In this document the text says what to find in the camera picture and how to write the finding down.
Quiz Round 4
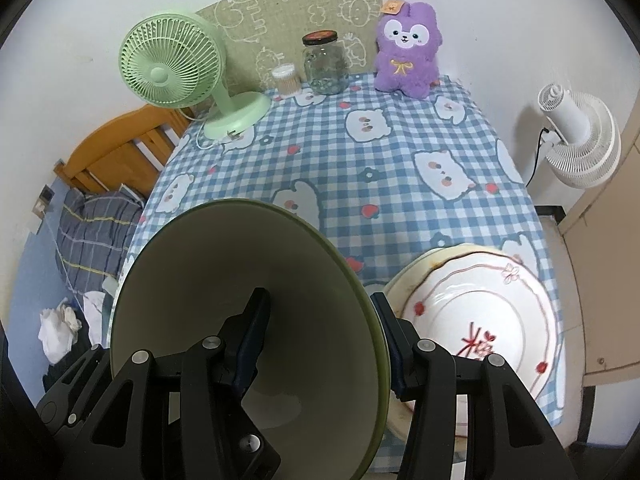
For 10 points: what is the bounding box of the white fan power cord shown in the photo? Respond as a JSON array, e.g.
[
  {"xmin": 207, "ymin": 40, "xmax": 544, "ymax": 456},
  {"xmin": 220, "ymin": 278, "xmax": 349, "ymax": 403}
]
[{"xmin": 190, "ymin": 107, "xmax": 241, "ymax": 150}]

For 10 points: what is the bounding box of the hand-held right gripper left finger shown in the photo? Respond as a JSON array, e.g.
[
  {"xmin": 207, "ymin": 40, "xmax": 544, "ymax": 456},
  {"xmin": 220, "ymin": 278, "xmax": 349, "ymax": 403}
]
[{"xmin": 60, "ymin": 287, "xmax": 282, "ymax": 480}]

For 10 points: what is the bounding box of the wall socket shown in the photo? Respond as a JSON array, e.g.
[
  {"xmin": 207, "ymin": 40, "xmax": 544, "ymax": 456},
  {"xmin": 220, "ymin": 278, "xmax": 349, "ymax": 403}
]
[{"xmin": 32, "ymin": 185, "xmax": 56, "ymax": 218}]

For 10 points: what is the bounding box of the blue checkered tablecloth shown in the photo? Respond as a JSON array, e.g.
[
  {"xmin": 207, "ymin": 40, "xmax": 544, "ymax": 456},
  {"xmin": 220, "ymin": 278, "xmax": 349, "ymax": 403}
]
[{"xmin": 107, "ymin": 72, "xmax": 566, "ymax": 476}]

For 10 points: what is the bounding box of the black fan cable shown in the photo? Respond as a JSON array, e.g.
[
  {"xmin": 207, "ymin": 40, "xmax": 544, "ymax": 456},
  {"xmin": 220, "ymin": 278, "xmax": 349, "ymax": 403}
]
[{"xmin": 525, "ymin": 127, "xmax": 553, "ymax": 186}]

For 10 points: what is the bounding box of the large green rimmed bowl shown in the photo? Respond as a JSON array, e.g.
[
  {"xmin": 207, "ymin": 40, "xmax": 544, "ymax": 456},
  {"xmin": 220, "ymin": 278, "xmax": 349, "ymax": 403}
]
[{"xmin": 109, "ymin": 199, "xmax": 391, "ymax": 480}]

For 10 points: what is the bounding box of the black cloth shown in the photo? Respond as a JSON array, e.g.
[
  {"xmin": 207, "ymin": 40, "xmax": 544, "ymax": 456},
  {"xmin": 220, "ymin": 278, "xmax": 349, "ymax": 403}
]
[{"xmin": 42, "ymin": 310, "xmax": 108, "ymax": 396}]

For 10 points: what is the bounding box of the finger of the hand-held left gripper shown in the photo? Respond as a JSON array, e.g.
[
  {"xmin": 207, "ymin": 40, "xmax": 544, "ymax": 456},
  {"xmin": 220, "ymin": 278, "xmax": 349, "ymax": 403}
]
[{"xmin": 35, "ymin": 344, "xmax": 115, "ymax": 433}]

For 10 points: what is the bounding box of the purple plush toy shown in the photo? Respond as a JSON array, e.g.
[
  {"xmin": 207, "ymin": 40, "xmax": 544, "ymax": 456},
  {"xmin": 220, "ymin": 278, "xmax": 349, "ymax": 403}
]
[{"xmin": 374, "ymin": 0, "xmax": 446, "ymax": 100}]

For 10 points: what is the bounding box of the green patterned wall mat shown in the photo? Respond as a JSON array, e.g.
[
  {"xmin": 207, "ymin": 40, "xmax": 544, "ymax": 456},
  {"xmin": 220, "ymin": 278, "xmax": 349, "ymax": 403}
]
[{"xmin": 195, "ymin": 0, "xmax": 385, "ymax": 92}]

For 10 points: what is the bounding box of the white standing fan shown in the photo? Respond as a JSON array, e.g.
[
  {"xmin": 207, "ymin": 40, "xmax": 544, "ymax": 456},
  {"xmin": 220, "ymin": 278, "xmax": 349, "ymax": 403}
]
[{"xmin": 537, "ymin": 84, "xmax": 622, "ymax": 190}]

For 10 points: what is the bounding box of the cotton swab container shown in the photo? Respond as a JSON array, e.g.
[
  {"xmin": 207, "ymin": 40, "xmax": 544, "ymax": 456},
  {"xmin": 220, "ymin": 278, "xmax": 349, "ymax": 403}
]
[{"xmin": 271, "ymin": 64, "xmax": 302, "ymax": 98}]

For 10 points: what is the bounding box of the yellow floral plate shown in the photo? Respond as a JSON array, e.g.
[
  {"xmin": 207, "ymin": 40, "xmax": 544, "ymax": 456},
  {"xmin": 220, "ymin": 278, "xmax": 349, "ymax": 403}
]
[{"xmin": 381, "ymin": 243, "xmax": 563, "ymax": 443}]

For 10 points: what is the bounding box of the glass jar with black lid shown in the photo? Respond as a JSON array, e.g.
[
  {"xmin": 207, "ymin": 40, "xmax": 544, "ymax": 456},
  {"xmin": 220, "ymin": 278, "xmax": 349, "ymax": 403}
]
[{"xmin": 301, "ymin": 31, "xmax": 349, "ymax": 96}]

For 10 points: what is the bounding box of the grey plaid bedding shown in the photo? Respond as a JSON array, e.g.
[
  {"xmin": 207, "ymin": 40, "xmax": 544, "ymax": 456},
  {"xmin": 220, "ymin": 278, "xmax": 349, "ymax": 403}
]
[{"xmin": 55, "ymin": 187, "xmax": 147, "ymax": 291}]

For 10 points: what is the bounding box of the crumpled white tissue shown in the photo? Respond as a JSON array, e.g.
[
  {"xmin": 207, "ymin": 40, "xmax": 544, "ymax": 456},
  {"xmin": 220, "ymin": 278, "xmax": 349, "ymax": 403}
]
[{"xmin": 39, "ymin": 299, "xmax": 83, "ymax": 363}]

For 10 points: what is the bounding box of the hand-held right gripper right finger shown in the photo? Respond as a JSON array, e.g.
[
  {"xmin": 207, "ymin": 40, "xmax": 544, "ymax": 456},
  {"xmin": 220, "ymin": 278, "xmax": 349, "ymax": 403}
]
[{"xmin": 371, "ymin": 292, "xmax": 576, "ymax": 480}]

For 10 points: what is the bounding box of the white plate with red print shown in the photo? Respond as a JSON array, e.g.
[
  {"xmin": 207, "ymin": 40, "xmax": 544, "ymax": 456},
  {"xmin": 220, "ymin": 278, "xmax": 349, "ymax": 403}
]
[{"xmin": 397, "ymin": 254, "xmax": 559, "ymax": 403}]

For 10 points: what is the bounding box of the white cloth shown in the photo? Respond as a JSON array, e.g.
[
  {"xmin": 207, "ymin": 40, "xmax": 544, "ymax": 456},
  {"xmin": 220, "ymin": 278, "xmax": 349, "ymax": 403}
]
[{"xmin": 82, "ymin": 275, "xmax": 121, "ymax": 333}]

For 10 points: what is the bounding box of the green desk fan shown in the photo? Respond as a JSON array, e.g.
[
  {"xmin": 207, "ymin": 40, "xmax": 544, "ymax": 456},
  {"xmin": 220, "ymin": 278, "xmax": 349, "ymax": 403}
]
[{"xmin": 118, "ymin": 8, "xmax": 272, "ymax": 141}]

